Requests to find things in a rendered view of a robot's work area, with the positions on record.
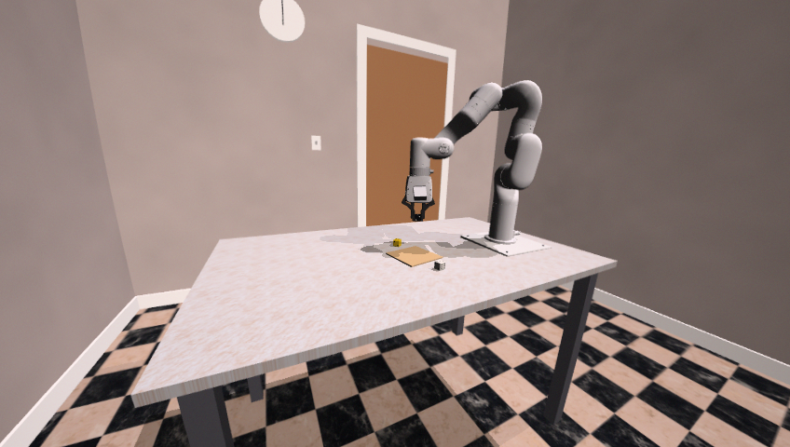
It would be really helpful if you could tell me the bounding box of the tan flat mat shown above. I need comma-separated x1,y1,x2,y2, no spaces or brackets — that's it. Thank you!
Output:
386,246,443,267

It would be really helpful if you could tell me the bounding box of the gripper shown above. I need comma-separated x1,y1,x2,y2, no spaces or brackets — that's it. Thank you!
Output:
402,175,435,222

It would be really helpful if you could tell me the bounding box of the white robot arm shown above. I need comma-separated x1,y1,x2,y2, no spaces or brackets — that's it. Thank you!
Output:
410,80,542,244

